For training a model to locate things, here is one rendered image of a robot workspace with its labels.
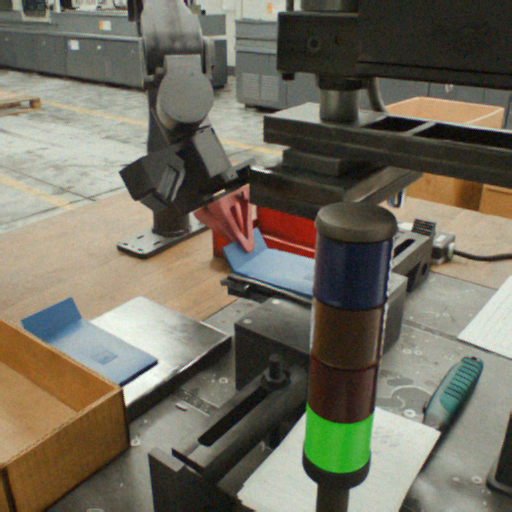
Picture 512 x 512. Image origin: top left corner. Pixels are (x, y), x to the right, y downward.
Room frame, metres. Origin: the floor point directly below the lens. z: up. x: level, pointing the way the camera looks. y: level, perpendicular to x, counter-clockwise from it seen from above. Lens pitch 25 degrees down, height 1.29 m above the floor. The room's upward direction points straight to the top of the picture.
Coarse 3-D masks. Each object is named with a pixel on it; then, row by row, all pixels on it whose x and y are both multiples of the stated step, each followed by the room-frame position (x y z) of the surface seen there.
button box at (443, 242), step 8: (400, 232) 0.85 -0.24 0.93; (440, 232) 0.85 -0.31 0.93; (440, 240) 0.82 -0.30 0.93; (448, 240) 0.82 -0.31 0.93; (432, 248) 0.80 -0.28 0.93; (440, 248) 0.79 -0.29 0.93; (448, 248) 0.81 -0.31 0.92; (432, 256) 0.80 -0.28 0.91; (440, 256) 0.79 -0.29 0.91; (448, 256) 0.80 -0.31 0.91; (464, 256) 0.80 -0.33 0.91; (472, 256) 0.80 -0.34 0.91; (480, 256) 0.80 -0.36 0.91; (488, 256) 0.80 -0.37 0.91; (496, 256) 0.81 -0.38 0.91; (504, 256) 0.81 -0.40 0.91
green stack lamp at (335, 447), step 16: (320, 432) 0.24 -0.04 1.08; (336, 432) 0.23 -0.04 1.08; (352, 432) 0.23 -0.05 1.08; (368, 432) 0.24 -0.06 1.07; (320, 448) 0.24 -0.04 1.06; (336, 448) 0.23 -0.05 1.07; (352, 448) 0.23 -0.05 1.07; (368, 448) 0.24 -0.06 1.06; (320, 464) 0.24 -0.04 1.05; (336, 464) 0.23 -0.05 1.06; (352, 464) 0.23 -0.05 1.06
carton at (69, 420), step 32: (0, 320) 0.52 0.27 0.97; (0, 352) 0.53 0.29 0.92; (32, 352) 0.49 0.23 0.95; (0, 384) 0.49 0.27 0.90; (32, 384) 0.49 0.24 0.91; (64, 384) 0.46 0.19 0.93; (96, 384) 0.42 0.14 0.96; (0, 416) 0.44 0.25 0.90; (32, 416) 0.44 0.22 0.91; (64, 416) 0.44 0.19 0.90; (96, 416) 0.38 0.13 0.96; (0, 448) 0.40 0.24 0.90; (32, 448) 0.33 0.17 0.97; (64, 448) 0.35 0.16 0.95; (96, 448) 0.38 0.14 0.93; (128, 448) 0.40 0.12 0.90; (0, 480) 0.31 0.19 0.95; (32, 480) 0.33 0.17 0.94; (64, 480) 0.35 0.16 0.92
